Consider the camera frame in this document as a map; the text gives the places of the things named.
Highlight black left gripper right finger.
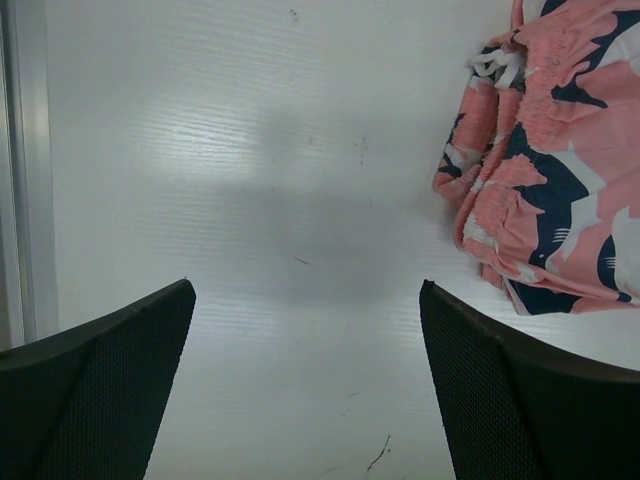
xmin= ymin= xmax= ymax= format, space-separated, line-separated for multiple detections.
xmin=419 ymin=281 xmax=639 ymax=479

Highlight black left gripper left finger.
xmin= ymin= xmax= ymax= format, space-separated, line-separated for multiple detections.
xmin=1 ymin=279 xmax=196 ymax=479

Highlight pink shark print shorts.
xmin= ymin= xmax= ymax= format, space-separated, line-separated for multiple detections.
xmin=434 ymin=1 xmax=639 ymax=315

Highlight aluminium table edge rail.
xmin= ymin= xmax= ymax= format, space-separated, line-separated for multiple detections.
xmin=1 ymin=1 xmax=59 ymax=348

